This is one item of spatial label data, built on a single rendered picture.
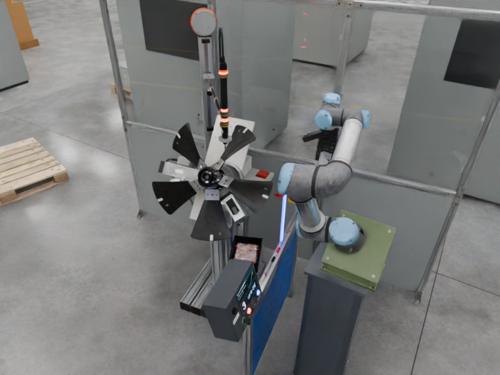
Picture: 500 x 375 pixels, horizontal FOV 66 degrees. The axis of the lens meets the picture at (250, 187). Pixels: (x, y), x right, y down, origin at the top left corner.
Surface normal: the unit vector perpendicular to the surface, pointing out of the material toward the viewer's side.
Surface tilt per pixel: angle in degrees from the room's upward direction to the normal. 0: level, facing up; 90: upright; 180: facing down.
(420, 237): 90
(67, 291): 1
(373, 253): 44
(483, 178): 90
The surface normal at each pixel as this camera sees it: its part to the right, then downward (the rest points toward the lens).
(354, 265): -0.34, -0.25
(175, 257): 0.01, -0.82
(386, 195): -0.38, 0.53
